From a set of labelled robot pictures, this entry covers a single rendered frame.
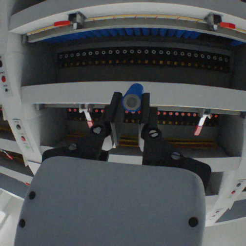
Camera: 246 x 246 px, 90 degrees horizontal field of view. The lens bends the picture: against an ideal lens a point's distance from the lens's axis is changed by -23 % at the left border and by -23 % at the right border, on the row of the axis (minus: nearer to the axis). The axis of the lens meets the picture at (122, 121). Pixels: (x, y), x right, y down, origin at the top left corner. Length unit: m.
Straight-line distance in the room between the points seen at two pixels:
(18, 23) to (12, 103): 0.22
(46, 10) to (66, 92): 0.19
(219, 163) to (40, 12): 0.57
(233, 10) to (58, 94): 0.40
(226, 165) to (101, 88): 0.39
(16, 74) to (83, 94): 0.20
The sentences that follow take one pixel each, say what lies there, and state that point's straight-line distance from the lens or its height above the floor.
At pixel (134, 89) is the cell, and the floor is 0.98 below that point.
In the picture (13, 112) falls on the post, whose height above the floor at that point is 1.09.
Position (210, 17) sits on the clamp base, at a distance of 0.33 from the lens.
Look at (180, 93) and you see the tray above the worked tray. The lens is 0.32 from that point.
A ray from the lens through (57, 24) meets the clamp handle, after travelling 0.27.
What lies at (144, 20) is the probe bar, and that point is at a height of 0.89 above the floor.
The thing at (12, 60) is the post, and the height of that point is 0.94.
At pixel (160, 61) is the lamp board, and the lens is 0.45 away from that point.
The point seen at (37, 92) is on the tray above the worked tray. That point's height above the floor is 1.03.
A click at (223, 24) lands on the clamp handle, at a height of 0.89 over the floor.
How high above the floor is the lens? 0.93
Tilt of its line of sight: 31 degrees up
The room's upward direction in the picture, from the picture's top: 177 degrees clockwise
